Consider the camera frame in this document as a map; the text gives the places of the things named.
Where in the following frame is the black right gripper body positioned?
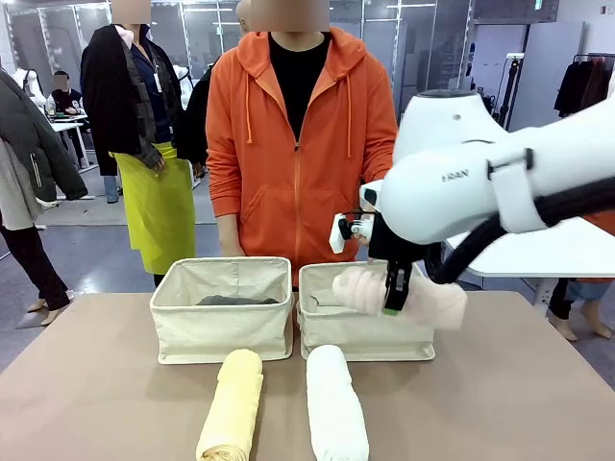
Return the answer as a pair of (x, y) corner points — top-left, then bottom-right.
(368, 213), (427, 263)

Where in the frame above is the pink towel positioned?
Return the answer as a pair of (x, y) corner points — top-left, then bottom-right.
(332, 266), (469, 331)

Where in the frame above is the white towel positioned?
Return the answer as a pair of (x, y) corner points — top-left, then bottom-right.
(306, 344), (370, 461)

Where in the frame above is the grey towel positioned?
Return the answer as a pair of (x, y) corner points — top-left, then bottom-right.
(195, 294), (281, 306)

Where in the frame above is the yellow towel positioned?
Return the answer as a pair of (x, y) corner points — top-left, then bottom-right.
(195, 349), (265, 461)

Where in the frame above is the person's right hand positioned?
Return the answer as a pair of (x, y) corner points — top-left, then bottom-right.
(218, 214), (246, 258)

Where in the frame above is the beige fabric basket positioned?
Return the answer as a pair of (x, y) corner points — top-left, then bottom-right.
(149, 256), (295, 365)
(296, 260), (437, 362)

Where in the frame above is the person in orange hoodie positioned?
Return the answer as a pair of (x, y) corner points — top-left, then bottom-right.
(205, 0), (400, 289)

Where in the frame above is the white table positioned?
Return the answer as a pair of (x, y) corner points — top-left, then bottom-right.
(444, 210), (615, 279)

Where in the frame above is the person in cream and orange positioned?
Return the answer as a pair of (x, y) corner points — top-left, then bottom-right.
(547, 210), (615, 343)

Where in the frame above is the bald person in black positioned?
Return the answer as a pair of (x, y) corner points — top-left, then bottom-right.
(184, 0), (256, 167)

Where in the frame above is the person black coat yellow skirt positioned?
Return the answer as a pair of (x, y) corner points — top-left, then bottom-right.
(80, 0), (197, 288)

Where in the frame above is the clothes rack with dark coats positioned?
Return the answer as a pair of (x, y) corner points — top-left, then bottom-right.
(552, 52), (615, 121)

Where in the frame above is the white mannequin torso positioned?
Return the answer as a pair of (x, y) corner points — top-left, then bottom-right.
(173, 64), (194, 92)
(12, 66), (47, 107)

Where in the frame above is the white desk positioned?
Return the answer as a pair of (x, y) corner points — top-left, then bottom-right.
(47, 112), (95, 169)

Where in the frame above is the seated person in dark jacket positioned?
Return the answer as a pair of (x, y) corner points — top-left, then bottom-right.
(45, 70), (90, 116)

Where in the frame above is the person in dark puffer jacket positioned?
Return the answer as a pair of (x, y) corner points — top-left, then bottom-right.
(0, 69), (90, 328)

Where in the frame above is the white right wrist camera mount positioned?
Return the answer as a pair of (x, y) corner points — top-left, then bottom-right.
(329, 210), (376, 255)

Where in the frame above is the black right arm cable sleeve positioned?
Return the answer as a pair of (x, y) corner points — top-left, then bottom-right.
(425, 177), (615, 285)

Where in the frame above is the white strap on arm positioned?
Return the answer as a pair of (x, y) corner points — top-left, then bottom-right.
(485, 147), (552, 235)

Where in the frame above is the black camera stand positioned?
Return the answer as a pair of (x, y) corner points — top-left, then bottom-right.
(494, 51), (526, 131)

